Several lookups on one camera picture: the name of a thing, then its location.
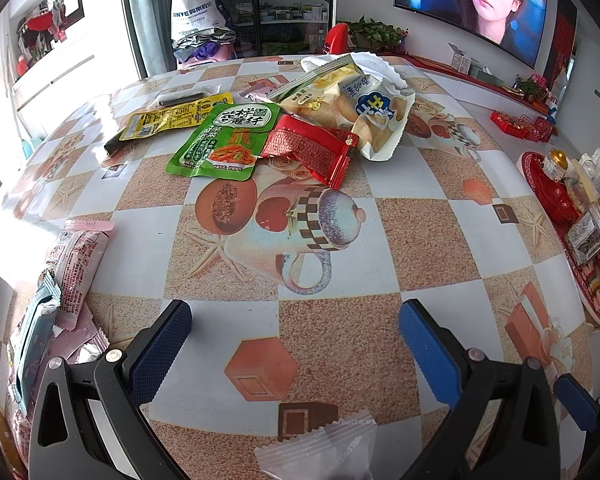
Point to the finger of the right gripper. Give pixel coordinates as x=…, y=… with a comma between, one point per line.
x=580, y=405

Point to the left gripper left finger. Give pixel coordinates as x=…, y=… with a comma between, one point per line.
x=65, y=442

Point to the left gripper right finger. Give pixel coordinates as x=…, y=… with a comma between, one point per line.
x=501, y=422

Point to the light blue snack packet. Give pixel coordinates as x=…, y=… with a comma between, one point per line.
x=35, y=331

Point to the pink printed snack bag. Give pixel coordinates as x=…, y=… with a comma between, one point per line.
x=73, y=261

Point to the plain pink snack packet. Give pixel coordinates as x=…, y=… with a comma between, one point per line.
x=85, y=343

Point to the clear candy wrapper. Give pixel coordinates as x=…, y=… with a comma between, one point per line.
x=339, y=450

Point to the red tray of items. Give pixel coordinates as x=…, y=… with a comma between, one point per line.
x=569, y=191

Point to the red gift boxes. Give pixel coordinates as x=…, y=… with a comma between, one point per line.
x=523, y=127

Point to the yellow snack packet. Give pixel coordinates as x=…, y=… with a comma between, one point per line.
x=187, y=115

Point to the green snack packet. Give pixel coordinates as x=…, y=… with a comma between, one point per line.
x=227, y=144

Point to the red snack packet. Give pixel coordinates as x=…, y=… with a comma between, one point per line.
x=325, y=152

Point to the black remote control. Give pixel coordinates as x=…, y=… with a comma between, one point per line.
x=178, y=98

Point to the large bread snack bag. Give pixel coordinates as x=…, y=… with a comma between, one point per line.
x=339, y=95

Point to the potted green plant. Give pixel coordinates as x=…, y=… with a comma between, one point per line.
x=367, y=34

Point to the white shopping bag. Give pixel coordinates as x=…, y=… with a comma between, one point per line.
x=188, y=16

